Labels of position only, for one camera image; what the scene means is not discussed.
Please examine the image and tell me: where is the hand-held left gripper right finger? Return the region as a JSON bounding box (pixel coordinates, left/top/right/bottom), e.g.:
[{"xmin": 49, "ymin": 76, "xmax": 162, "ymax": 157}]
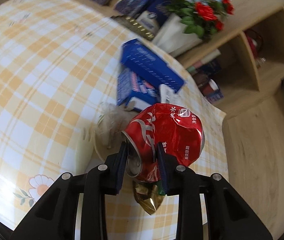
[{"xmin": 156, "ymin": 142, "xmax": 274, "ymax": 240}]

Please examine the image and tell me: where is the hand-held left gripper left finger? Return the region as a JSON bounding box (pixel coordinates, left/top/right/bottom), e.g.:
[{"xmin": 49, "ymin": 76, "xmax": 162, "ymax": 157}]
[{"xmin": 9, "ymin": 141, "xmax": 128, "ymax": 240}]

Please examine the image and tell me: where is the crushed red soda can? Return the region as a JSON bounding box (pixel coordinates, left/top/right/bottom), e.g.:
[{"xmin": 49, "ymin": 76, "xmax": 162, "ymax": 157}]
[{"xmin": 121, "ymin": 103, "xmax": 205, "ymax": 182}]

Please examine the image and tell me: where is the blue white striped small box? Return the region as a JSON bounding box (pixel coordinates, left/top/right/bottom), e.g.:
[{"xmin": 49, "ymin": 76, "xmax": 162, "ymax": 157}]
[{"xmin": 116, "ymin": 67, "xmax": 162, "ymax": 113}]

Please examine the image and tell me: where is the long blue coffee carton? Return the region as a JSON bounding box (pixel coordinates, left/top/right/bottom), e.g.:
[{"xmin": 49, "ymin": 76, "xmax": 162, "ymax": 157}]
[{"xmin": 120, "ymin": 38, "xmax": 188, "ymax": 94}]

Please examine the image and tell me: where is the gold foil wrapper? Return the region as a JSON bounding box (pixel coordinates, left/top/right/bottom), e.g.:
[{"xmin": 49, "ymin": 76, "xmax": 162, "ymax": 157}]
[{"xmin": 132, "ymin": 180, "xmax": 167, "ymax": 215}]

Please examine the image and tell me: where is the crumpled clear plastic wrapper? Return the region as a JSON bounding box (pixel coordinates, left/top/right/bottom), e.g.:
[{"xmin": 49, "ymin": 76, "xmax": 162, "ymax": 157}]
[{"xmin": 97, "ymin": 102, "xmax": 132, "ymax": 148}]

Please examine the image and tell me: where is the white paper packet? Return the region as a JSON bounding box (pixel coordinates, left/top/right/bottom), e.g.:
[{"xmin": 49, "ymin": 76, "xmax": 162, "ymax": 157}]
[{"xmin": 158, "ymin": 84, "xmax": 181, "ymax": 105}]

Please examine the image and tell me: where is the dark blue box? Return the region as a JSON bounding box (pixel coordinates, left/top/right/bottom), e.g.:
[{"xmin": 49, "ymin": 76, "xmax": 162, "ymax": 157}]
[{"xmin": 199, "ymin": 60, "xmax": 223, "ymax": 77}]

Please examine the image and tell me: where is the yellow checked floral tablecloth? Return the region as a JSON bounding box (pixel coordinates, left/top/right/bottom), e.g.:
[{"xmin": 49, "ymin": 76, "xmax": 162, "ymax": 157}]
[{"xmin": 0, "ymin": 0, "xmax": 229, "ymax": 232}]

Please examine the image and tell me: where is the stack of pastel cups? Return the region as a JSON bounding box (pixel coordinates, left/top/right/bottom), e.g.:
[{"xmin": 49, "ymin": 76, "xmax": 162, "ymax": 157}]
[{"xmin": 186, "ymin": 49, "xmax": 222, "ymax": 72}]

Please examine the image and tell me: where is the white flower vase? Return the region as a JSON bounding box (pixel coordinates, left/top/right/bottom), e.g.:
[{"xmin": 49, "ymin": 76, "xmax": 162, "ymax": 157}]
[{"xmin": 153, "ymin": 13, "xmax": 204, "ymax": 58}]

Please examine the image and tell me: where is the gold oval tray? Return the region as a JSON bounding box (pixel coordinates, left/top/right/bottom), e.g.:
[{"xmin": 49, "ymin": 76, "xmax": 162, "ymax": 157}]
[{"xmin": 110, "ymin": 15, "xmax": 155, "ymax": 41}]

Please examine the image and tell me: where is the blue box with white label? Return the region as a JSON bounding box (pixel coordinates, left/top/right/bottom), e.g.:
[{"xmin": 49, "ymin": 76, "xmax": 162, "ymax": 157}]
[{"xmin": 135, "ymin": 0, "xmax": 173, "ymax": 31}]

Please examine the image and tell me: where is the red basket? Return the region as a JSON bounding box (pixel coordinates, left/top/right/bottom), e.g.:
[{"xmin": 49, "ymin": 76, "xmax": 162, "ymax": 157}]
[{"xmin": 244, "ymin": 29, "xmax": 260, "ymax": 58}]

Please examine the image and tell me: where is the red rose plant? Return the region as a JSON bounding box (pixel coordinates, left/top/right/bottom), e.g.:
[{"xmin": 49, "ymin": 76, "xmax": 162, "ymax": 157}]
[{"xmin": 163, "ymin": 0, "xmax": 235, "ymax": 42}]

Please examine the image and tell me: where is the wooden shelf unit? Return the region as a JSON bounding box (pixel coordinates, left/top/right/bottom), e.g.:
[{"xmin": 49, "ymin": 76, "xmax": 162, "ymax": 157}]
[{"xmin": 176, "ymin": 0, "xmax": 284, "ymax": 117}]

